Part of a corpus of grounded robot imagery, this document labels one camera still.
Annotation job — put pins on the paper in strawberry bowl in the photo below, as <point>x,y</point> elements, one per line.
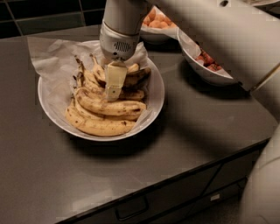
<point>189,43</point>

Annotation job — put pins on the pile of small oranges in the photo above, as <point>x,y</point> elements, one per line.
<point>156,19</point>

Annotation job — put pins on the spotted banana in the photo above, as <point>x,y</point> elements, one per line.
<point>85,78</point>
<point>96,102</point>
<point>131,80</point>

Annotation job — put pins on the left drawer handle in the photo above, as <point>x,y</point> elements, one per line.
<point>131,208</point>

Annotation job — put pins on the small back banana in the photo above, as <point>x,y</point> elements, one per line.
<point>133,68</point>

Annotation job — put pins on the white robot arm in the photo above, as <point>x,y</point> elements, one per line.
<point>245,41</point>

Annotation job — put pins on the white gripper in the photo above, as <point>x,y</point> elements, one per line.
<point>118,45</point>

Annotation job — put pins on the white bowl with oranges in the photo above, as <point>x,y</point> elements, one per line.
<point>153,35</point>

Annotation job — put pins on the pile of strawberries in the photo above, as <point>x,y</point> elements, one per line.
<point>207,61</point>

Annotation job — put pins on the front bottom banana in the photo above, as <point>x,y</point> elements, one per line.
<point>95,127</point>

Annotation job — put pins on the white bowl top right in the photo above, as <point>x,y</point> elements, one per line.
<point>263,3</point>

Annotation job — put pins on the white strawberry bowl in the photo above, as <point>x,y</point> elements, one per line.
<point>204,73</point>

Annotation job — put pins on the white paper under bananas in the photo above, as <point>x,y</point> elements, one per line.
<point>72,89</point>

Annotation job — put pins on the white banana bowl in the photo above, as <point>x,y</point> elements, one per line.
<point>54,61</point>

